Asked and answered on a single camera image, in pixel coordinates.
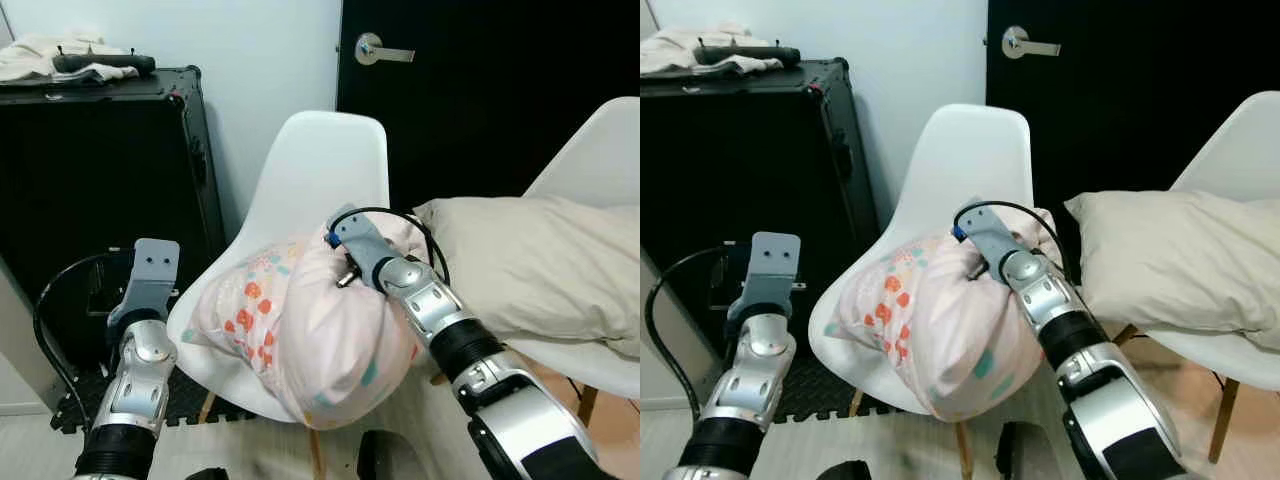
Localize pink floral pillow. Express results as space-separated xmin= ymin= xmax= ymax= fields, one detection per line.
xmin=183 ymin=213 xmax=433 ymax=432
xmin=830 ymin=207 xmax=1063 ymax=424

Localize white shell chair wooden legs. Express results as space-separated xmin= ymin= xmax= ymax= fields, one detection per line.
xmin=808 ymin=103 xmax=1041 ymax=480
xmin=167 ymin=110 xmax=446 ymax=480
xmin=500 ymin=97 xmax=641 ymax=429
xmin=1112 ymin=92 xmax=1280 ymax=464

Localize beige pillow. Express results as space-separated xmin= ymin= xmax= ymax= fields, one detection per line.
xmin=1063 ymin=190 xmax=1280 ymax=352
xmin=412 ymin=195 xmax=641 ymax=360

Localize black flight case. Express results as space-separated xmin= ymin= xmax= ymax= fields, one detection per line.
xmin=0 ymin=65 xmax=227 ymax=403
xmin=640 ymin=57 xmax=883 ymax=373

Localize black door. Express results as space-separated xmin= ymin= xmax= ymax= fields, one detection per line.
xmin=336 ymin=0 xmax=641 ymax=217
xmin=985 ymin=0 xmax=1280 ymax=206

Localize beige folded cloth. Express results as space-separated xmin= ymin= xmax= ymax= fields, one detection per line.
xmin=0 ymin=32 xmax=138 ymax=85
xmin=640 ymin=22 xmax=793 ymax=77

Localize black handheld device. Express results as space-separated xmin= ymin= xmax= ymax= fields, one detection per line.
xmin=52 ymin=51 xmax=158 ymax=77
xmin=696 ymin=44 xmax=802 ymax=68

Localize black foam floor mat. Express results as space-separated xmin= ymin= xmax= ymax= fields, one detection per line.
xmin=772 ymin=372 xmax=859 ymax=425
xmin=50 ymin=365 xmax=263 ymax=437

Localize black robot right foot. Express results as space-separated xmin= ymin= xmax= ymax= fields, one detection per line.
xmin=996 ymin=421 xmax=1053 ymax=480

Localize white board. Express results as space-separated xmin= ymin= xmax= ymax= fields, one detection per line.
xmin=0 ymin=258 xmax=67 ymax=417

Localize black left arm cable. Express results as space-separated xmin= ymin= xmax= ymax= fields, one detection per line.
xmin=32 ymin=250 xmax=137 ymax=403
xmin=644 ymin=245 xmax=753 ymax=423

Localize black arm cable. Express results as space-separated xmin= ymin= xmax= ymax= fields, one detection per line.
xmin=345 ymin=206 xmax=452 ymax=287
xmin=975 ymin=199 xmax=1079 ymax=283
xmin=644 ymin=245 xmax=753 ymax=423
xmin=32 ymin=250 xmax=137 ymax=403

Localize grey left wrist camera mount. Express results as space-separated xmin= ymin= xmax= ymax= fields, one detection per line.
xmin=726 ymin=231 xmax=804 ymax=321
xmin=107 ymin=238 xmax=183 ymax=327

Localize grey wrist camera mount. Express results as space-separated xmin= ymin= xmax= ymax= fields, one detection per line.
xmin=953 ymin=197 xmax=1027 ymax=283
xmin=107 ymin=238 xmax=183 ymax=327
xmin=325 ymin=205 xmax=398 ymax=291
xmin=726 ymin=231 xmax=804 ymax=321

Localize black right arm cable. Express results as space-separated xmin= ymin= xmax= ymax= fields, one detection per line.
xmin=345 ymin=206 xmax=452 ymax=287
xmin=975 ymin=199 xmax=1079 ymax=283

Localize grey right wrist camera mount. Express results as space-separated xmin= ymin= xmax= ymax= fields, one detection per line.
xmin=953 ymin=197 xmax=1027 ymax=283
xmin=325 ymin=205 xmax=398 ymax=291

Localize silver door lever handle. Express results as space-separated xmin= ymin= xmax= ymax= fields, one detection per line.
xmin=1001 ymin=25 xmax=1063 ymax=60
xmin=354 ymin=32 xmax=417 ymax=68

